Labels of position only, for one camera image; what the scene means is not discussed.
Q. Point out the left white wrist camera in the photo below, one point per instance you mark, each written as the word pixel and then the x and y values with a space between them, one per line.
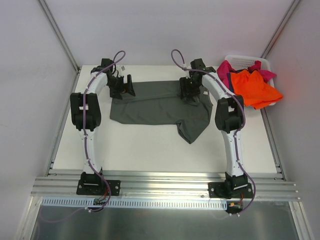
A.
pixel 122 71

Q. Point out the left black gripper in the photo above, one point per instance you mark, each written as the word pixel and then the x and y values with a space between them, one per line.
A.
pixel 122 88

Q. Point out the white slotted cable duct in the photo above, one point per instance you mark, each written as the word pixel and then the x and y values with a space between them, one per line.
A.
pixel 134 203

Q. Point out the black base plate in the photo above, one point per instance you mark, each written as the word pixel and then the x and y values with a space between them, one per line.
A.
pixel 221 190
pixel 99 188

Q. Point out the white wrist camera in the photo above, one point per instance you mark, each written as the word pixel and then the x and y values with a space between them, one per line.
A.
pixel 122 71
pixel 186 68

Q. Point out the right small circuit board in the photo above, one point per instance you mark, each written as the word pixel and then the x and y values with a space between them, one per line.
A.
pixel 236 205

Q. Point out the small circuit board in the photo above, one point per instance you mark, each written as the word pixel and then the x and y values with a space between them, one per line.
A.
pixel 236 205
pixel 99 201

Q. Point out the orange t-shirt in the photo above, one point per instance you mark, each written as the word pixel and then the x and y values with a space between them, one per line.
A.
pixel 253 89

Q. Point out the magenta t-shirt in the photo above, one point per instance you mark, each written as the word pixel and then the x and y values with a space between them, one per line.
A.
pixel 225 69

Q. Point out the navy blue t-shirt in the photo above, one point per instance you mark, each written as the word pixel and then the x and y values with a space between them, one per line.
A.
pixel 231 88

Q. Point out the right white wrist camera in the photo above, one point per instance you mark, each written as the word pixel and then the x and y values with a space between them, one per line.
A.
pixel 186 68

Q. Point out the aluminium mounting rail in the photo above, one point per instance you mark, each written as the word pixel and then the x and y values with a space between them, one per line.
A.
pixel 165 185

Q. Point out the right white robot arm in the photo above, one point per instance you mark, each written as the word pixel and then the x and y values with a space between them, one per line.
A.
pixel 229 119

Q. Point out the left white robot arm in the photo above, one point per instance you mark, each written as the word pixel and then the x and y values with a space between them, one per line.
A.
pixel 86 114

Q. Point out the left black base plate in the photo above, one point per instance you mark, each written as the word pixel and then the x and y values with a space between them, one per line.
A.
pixel 99 188

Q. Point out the left small circuit board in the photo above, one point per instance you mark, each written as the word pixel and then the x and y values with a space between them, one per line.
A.
pixel 99 201

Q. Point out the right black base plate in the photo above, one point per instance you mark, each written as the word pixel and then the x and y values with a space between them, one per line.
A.
pixel 221 190

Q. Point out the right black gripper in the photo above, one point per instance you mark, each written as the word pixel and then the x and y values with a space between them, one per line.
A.
pixel 189 92

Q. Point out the white plastic laundry basket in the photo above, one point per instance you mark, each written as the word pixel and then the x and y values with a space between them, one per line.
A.
pixel 252 83

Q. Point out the dark grey t-shirt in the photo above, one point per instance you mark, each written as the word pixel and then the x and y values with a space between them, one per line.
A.
pixel 159 103

